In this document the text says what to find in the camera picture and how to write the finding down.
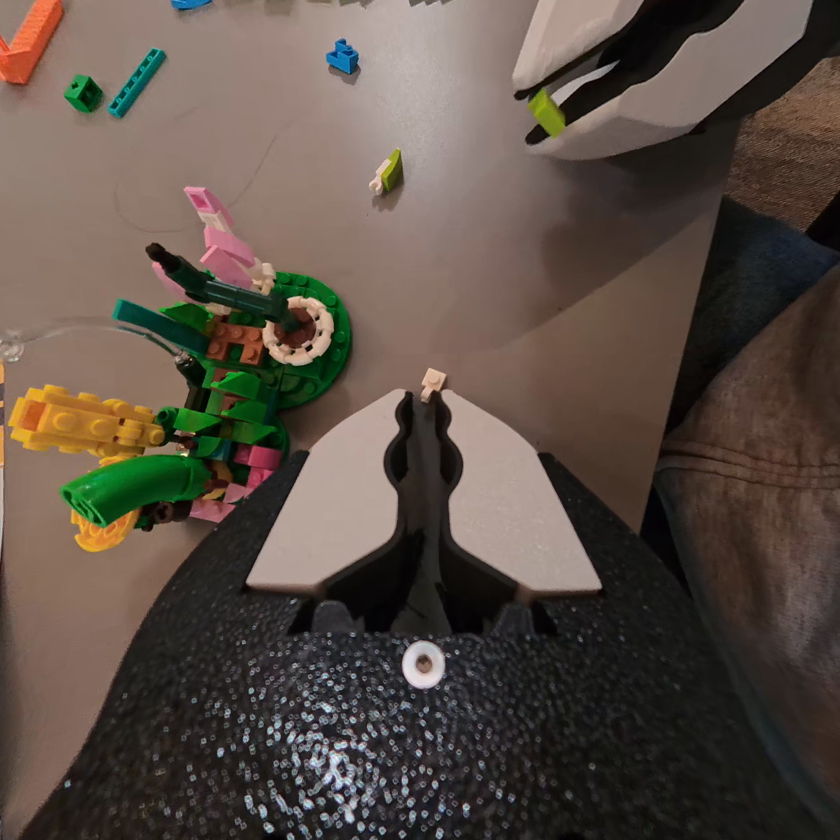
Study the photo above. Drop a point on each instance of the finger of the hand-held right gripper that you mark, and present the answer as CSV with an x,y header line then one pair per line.
x,y
577,39
709,98

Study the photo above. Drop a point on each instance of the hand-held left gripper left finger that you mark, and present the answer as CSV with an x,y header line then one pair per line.
x,y
328,499

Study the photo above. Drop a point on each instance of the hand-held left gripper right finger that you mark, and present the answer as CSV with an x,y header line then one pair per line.
x,y
512,505

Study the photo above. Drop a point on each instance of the lime green lego slope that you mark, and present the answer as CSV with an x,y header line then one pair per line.
x,y
548,113

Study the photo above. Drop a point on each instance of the small tan lego clip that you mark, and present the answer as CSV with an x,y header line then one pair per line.
x,y
433,378

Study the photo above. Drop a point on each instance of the lego flower model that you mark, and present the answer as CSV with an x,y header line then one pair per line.
x,y
249,387

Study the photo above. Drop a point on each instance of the lime and white lego piece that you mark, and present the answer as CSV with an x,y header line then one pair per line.
x,y
392,172

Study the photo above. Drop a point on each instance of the blue lego brick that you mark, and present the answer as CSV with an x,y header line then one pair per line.
x,y
341,58

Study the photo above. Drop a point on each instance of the teal long lego plate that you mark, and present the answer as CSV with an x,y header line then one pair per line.
x,y
136,82

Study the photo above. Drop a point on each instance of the green lego cube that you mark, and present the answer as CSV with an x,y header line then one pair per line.
x,y
83,94

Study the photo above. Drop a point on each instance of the orange lego piece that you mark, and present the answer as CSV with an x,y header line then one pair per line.
x,y
33,39

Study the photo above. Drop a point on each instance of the grey sweatshirt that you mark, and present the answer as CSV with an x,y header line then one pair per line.
x,y
754,492

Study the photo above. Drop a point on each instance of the orange printed paper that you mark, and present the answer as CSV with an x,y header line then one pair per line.
x,y
2,453

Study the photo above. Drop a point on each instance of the clear plastic piece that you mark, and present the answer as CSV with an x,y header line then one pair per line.
x,y
10,344

